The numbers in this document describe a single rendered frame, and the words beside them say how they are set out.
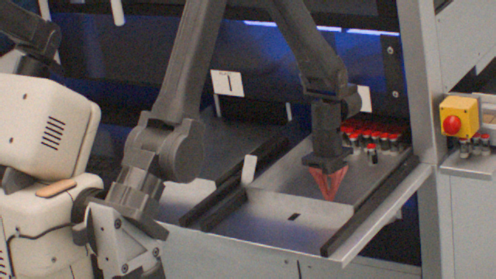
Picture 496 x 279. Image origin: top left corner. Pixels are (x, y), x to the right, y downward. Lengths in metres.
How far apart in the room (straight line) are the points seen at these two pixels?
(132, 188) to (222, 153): 0.89
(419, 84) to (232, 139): 0.54
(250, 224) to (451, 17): 0.63
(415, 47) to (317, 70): 0.28
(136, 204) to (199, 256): 1.26
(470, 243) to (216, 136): 0.68
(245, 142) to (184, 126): 0.87
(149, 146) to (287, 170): 0.74
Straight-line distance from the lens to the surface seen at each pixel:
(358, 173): 2.19
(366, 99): 2.19
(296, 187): 2.17
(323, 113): 1.94
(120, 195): 1.50
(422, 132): 2.16
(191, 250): 2.75
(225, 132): 2.48
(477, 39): 2.34
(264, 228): 2.04
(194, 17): 1.57
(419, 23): 2.06
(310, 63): 1.88
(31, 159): 1.53
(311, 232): 1.99
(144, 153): 1.53
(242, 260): 2.65
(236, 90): 2.38
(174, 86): 1.56
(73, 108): 1.57
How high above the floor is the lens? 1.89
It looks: 24 degrees down
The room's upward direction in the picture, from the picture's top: 10 degrees counter-clockwise
